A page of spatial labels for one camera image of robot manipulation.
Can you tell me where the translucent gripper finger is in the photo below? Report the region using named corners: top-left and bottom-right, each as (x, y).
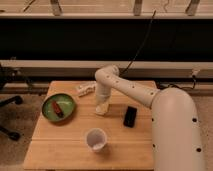
top-left (102, 99), bottom-right (109, 112)
top-left (96, 98), bottom-right (101, 108)

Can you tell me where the white sponge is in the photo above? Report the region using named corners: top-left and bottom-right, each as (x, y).
top-left (95, 103), bottom-right (107, 115)

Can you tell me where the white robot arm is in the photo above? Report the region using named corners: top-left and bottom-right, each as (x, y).
top-left (95, 65), bottom-right (206, 171)

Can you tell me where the black smartphone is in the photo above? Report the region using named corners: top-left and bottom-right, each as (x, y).
top-left (123, 106), bottom-right (137, 128)

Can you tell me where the green plate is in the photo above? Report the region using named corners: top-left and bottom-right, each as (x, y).
top-left (42, 93), bottom-right (76, 122)

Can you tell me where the red-brown food piece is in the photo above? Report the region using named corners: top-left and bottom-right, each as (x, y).
top-left (52, 101), bottom-right (64, 118)

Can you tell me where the black office chair base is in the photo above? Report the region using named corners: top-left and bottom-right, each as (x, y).
top-left (0, 63), bottom-right (24, 142)

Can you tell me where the black floor cable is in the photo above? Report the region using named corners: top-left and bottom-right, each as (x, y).
top-left (156, 74), bottom-right (198, 91)

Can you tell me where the black hanging cable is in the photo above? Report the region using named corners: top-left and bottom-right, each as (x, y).
top-left (119, 9), bottom-right (157, 77)

